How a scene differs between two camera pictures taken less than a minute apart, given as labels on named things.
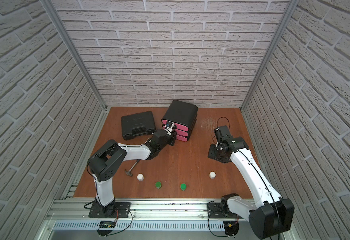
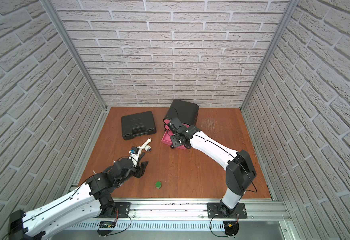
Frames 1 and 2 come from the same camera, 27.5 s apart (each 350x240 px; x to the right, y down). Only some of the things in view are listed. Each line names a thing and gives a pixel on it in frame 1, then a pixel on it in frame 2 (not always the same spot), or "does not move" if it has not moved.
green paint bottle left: (158, 185) does not move
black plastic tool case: (140, 123) does not move
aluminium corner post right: (292, 5) does not move
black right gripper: (211, 153) to (174, 142)
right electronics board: (231, 228) does not move
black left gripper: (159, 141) to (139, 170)
